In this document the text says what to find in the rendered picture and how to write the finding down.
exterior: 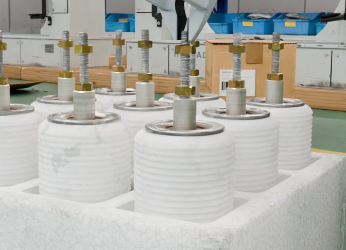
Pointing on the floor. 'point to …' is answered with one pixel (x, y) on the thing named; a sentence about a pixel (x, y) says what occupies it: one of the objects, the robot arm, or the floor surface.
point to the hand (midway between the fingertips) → (188, 26)
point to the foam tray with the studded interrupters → (289, 230)
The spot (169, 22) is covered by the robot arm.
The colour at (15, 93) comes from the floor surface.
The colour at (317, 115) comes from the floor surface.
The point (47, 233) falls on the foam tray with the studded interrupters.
